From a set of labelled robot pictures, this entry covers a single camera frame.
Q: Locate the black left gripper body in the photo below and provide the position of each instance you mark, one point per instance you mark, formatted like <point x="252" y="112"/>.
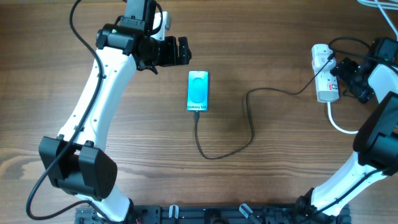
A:
<point x="167" y="56"/>

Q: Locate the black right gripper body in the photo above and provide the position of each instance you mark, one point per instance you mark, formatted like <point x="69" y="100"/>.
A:
<point x="346" y="70"/>

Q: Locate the blue Galaxy smartphone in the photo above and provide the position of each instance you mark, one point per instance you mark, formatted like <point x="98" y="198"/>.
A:
<point x="197" y="92"/>

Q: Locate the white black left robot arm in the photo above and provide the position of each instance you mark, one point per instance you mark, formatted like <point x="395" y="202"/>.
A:
<point x="75" y="161"/>

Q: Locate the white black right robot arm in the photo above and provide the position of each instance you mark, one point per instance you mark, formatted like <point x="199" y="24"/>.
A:
<point x="374" y="154"/>

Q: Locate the white power strip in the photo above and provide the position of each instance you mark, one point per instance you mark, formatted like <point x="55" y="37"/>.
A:
<point x="323" y="61"/>

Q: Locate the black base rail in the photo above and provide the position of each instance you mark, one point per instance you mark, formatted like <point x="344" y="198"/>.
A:
<point x="156" y="214"/>

